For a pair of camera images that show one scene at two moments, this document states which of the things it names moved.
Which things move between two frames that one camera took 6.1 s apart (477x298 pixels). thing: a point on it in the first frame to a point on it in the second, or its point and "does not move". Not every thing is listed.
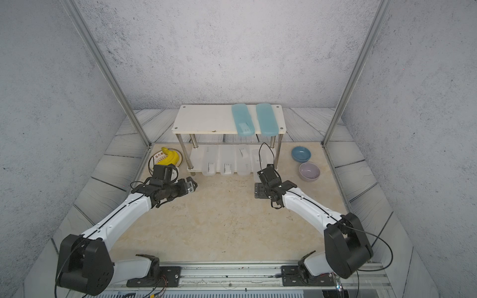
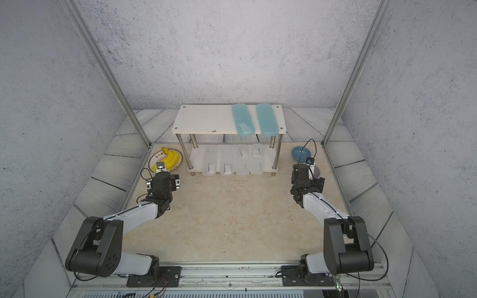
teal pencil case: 268,123 does not move
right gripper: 259,190 to 318,185
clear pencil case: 243,159 does not move
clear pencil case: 210,160 does not move
